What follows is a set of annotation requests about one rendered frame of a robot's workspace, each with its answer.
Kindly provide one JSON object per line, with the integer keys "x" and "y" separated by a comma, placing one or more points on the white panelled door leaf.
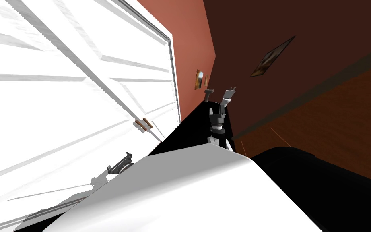
{"x": 27, "y": 112}
{"x": 124, "y": 48}

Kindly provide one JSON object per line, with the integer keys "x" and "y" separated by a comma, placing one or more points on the large framed wall picture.
{"x": 270, "y": 58}

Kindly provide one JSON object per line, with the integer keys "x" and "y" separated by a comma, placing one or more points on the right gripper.
{"x": 218, "y": 111}

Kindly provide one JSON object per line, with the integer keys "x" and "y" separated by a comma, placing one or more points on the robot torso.
{"x": 179, "y": 193}

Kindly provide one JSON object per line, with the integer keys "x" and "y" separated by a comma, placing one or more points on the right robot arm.
{"x": 317, "y": 187}

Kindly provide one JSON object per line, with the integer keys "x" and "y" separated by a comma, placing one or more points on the small narrow wall picture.
{"x": 206, "y": 81}

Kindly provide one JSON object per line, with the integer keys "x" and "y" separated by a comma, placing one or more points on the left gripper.
{"x": 120, "y": 164}

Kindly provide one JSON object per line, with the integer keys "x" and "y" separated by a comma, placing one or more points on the framed picture with pale patch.
{"x": 199, "y": 79}

